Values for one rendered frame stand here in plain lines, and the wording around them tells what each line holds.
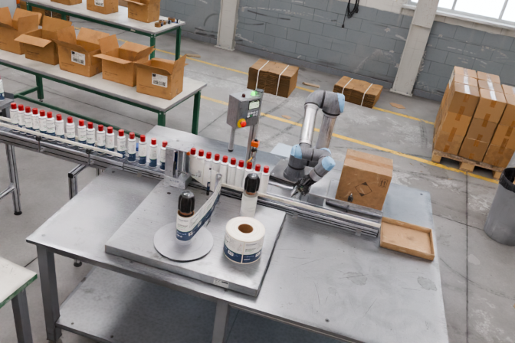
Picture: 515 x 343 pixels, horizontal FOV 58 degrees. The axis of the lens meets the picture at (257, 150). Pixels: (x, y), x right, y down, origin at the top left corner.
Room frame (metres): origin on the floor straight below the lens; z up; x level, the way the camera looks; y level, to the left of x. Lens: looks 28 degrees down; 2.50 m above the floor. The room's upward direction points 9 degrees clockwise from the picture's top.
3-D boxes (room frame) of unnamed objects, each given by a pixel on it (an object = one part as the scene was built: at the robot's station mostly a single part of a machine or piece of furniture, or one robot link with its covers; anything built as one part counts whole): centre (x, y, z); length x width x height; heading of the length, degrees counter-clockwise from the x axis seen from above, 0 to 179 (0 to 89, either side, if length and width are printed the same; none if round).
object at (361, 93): (6.79, -1.36, 0.11); 0.65 x 0.54 x 0.22; 69
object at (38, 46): (4.42, 2.24, 0.97); 0.44 x 0.38 x 0.37; 167
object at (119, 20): (6.66, 2.46, 0.39); 2.20 x 0.80 x 0.78; 72
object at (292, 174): (2.78, -0.28, 0.90); 0.15 x 0.15 x 0.10
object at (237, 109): (2.56, 0.12, 1.38); 0.17 x 0.10 x 0.19; 134
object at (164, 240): (1.90, 0.31, 0.89); 0.31 x 0.31 x 0.01
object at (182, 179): (2.44, 0.46, 1.01); 0.14 x 0.13 x 0.26; 79
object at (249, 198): (2.17, 0.00, 1.03); 0.09 x 0.09 x 0.30
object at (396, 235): (2.27, -0.95, 0.85); 0.30 x 0.26 x 0.04; 79
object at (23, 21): (4.59, 2.63, 0.97); 0.45 x 0.40 x 0.37; 164
